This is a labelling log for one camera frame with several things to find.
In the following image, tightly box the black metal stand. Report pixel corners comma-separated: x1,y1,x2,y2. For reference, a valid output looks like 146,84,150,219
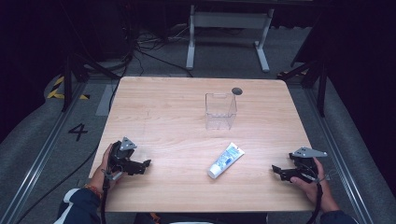
61,52,121,113
276,59,330,119

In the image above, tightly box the long black floor cable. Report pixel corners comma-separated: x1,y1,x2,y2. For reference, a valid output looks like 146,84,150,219
14,143,100,224

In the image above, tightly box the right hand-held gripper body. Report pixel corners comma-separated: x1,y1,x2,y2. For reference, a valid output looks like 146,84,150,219
288,147,329,184

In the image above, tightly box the bundle of black floor cables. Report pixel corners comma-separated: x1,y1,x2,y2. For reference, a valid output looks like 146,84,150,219
106,18,194,111

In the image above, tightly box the hand-held gripper cable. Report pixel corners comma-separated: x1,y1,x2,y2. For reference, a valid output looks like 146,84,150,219
305,174,332,224
100,167,123,224

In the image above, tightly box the orange bracelet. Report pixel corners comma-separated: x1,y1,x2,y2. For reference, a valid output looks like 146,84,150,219
83,184,103,200

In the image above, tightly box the white and blue toothpaste tube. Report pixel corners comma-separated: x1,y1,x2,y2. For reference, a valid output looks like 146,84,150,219
206,142,246,180

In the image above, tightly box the yellow and black floor tape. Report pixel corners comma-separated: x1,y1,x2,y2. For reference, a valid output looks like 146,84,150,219
46,76,92,101

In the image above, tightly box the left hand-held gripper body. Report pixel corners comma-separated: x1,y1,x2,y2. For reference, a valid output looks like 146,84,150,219
107,136,140,176

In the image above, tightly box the white metal desk frame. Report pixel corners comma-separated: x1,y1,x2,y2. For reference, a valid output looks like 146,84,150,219
185,4,276,74

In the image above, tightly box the clear plastic container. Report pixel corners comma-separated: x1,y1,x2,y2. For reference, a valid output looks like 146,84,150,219
204,91,238,132

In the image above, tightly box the left hand-held gripper cable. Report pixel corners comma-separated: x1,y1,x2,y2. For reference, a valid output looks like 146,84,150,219
100,167,123,224

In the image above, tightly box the person's left hand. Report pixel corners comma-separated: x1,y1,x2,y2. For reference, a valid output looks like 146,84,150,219
89,143,125,194

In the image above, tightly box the person's right hand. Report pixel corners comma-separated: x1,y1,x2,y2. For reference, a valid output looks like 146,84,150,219
289,157,341,214

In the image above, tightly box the right hand-held gripper cable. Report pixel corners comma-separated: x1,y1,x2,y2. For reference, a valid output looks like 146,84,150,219
305,174,332,224

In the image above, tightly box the aluminium floor rail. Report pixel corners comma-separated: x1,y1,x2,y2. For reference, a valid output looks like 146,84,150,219
303,87,377,224
0,81,89,224

